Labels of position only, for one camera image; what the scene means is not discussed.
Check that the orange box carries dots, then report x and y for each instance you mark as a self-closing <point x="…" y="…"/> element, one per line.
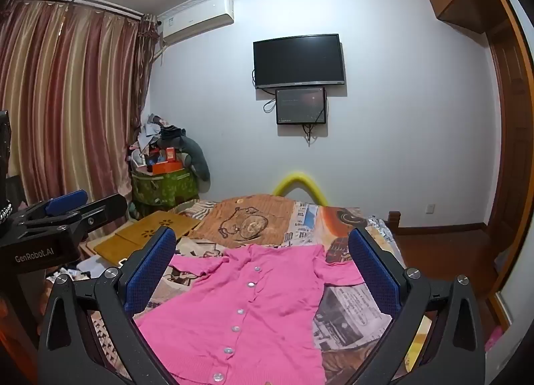
<point x="167" y="168"/>

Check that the orange bear blanket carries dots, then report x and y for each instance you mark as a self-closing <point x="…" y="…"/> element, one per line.
<point x="250" y="222"/>

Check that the white curtain rail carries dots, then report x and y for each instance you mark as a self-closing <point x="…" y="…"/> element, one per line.
<point x="83" y="0"/>

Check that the striped pink curtain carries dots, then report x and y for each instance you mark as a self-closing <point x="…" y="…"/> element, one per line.
<point x="62" y="109"/>

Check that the white wall socket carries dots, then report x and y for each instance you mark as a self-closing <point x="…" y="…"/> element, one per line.
<point x="431" y="208"/>

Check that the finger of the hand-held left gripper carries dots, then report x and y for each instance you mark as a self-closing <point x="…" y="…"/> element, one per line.
<point x="104" y="210"/>
<point x="66" y="201"/>

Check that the yellow bamboo seat mat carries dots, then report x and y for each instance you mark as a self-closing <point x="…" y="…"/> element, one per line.
<point x="119" y="249"/>
<point x="162" y="224"/>

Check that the wooden bed post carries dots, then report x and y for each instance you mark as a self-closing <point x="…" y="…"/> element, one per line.
<point x="394" y="222"/>

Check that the pink cloth item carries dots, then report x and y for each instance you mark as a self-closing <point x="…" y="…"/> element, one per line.
<point x="494" y="338"/>

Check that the grey plush toy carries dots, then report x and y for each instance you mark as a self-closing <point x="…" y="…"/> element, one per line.
<point x="198" y="157"/>

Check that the white air conditioner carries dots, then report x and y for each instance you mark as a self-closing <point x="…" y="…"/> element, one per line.
<point x="196" y="18"/>

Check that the small black wall monitor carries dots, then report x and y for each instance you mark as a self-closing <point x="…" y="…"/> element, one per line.
<point x="300" y="104"/>

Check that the black wall television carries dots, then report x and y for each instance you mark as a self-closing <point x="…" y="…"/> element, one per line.
<point x="298" y="60"/>

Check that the wooden door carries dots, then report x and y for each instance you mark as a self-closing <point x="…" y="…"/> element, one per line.
<point x="511" y="126"/>

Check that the printed bed blanket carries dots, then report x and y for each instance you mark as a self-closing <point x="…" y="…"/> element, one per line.
<point x="346" y="310"/>

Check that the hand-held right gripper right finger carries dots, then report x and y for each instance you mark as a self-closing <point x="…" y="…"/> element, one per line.
<point x="375" y="272"/>

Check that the pink buttoned cardigan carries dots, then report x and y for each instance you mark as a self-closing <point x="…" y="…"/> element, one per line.
<point x="250" y="326"/>

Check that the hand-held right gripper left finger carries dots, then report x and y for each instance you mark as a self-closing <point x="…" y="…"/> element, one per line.
<point x="150" y="272"/>

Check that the yellow foam tube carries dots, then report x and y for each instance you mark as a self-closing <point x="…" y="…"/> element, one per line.
<point x="298" y="180"/>

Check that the pile of clothes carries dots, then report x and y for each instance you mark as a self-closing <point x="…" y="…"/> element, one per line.
<point x="154" y="134"/>

